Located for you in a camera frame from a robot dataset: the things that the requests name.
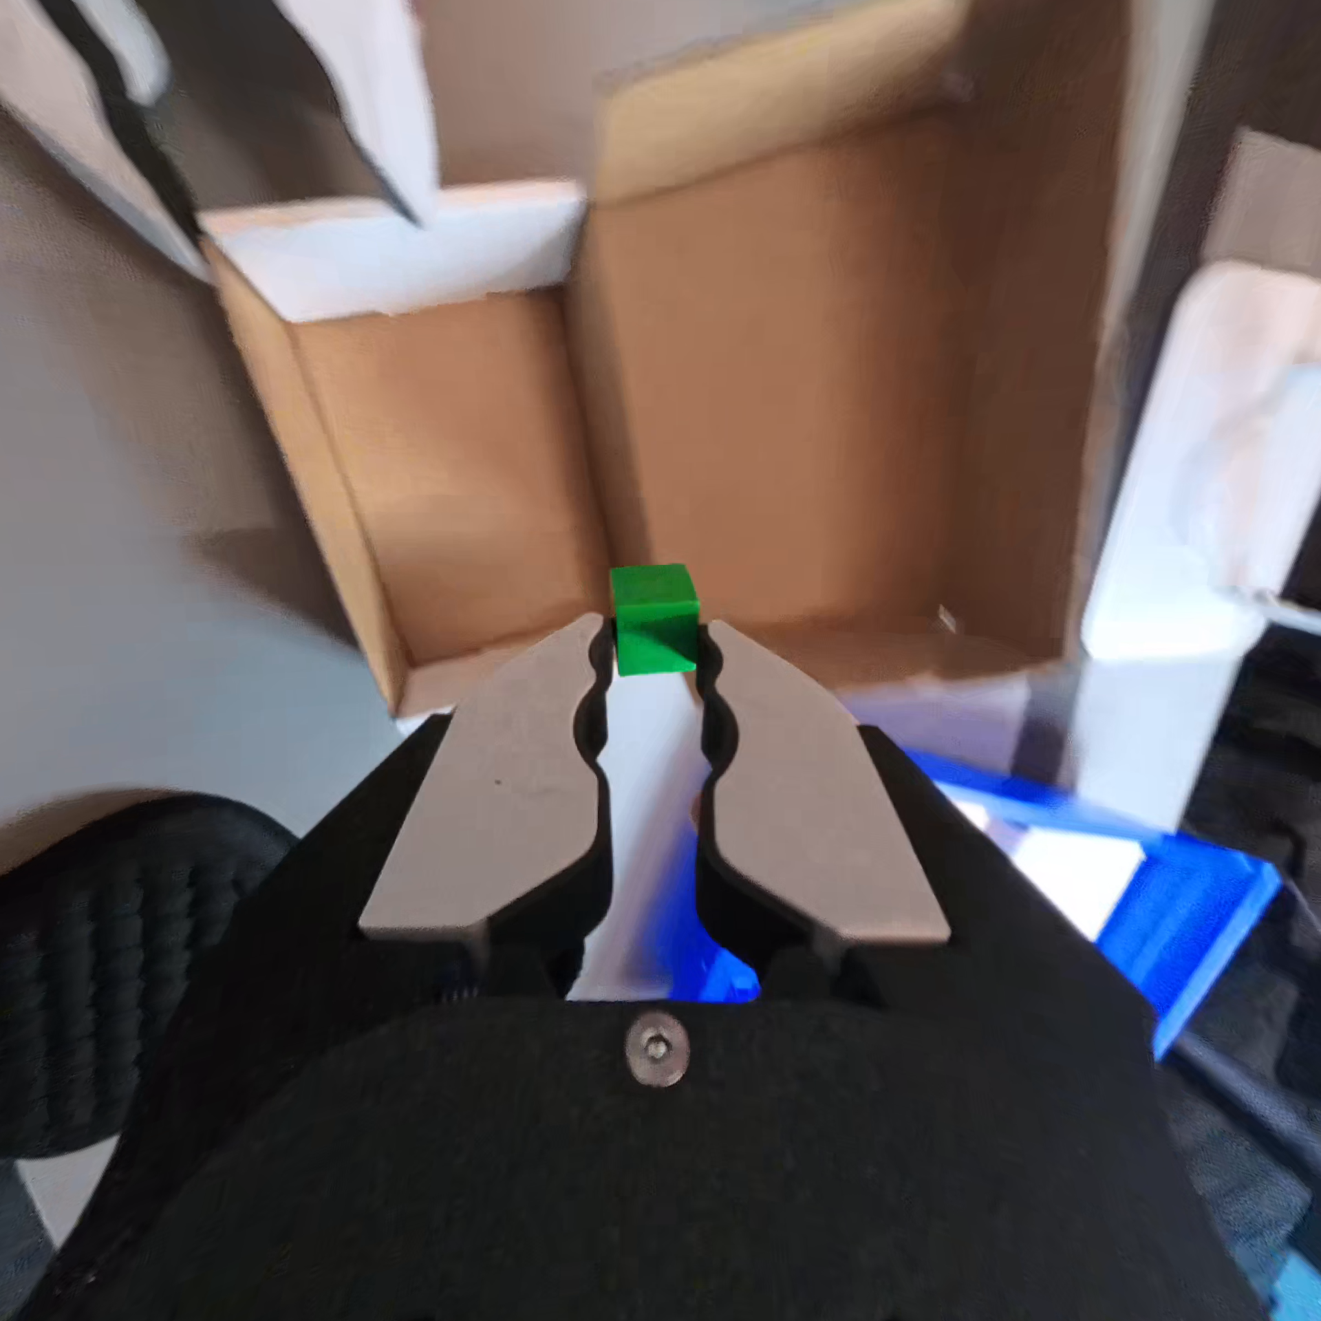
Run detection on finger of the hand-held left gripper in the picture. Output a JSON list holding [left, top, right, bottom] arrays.
[[0, 0, 213, 279], [273, 0, 443, 226]]

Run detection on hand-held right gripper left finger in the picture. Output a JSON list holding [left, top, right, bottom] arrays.
[[358, 611, 615, 945]]

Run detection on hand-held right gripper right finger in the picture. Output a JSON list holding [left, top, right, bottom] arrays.
[[696, 619, 953, 949]]

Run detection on green cube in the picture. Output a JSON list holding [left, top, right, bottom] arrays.
[[609, 564, 704, 677]]

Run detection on blue plastic bin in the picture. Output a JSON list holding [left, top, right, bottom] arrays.
[[660, 747, 1285, 1064]]

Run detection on grey desk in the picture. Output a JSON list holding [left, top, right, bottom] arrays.
[[0, 0, 1270, 1249]]

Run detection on white document stand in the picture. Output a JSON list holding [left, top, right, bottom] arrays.
[[1077, 262, 1321, 662]]

